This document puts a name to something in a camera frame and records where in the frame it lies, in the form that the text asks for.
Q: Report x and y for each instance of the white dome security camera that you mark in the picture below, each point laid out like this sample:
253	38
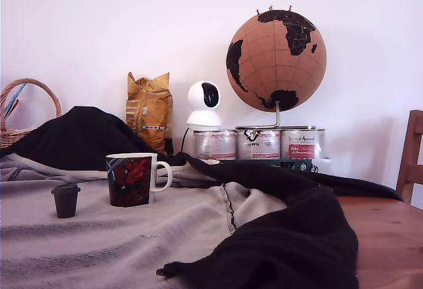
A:
204	104

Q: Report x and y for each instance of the cork globe on metal stand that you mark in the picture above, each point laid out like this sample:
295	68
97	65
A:
276	61

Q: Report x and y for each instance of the yellow paper bag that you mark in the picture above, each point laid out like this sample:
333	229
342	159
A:
150	113

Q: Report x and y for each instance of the blue pen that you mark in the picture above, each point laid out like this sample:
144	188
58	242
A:
15	98

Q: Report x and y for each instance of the silver tin black logo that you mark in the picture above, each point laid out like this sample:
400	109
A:
258	144

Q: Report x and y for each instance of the silver tin red script label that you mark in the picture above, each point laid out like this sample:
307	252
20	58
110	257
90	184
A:
302	144

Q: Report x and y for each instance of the grey and black blanket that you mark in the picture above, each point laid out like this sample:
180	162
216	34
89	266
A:
132	236

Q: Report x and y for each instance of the red patterned coffee mug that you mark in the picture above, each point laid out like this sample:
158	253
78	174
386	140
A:
129	180

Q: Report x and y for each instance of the wooden chair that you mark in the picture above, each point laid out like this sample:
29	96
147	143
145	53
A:
411	156

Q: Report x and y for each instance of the grey coffee capsule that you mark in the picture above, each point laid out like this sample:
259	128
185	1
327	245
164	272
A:
65	201

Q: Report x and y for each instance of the red pen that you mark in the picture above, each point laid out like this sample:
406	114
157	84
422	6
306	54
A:
12	107

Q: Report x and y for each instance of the dark green box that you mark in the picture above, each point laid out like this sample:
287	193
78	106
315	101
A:
291	164

